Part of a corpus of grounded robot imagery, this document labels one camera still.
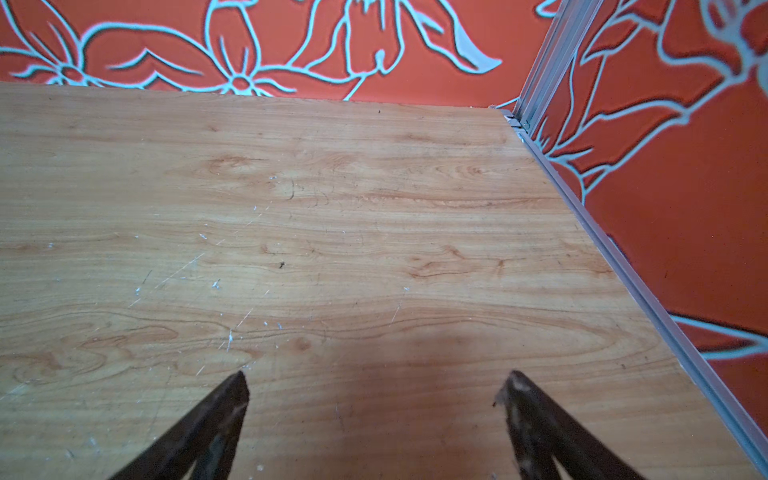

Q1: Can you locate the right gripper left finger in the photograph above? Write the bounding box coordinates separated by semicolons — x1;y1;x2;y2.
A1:
112;371;249;479

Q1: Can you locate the right aluminium frame post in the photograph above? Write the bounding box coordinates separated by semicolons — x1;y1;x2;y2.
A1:
513;1;767;470

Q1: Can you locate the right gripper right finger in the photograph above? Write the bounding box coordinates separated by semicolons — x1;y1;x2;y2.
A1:
494;370;642;479

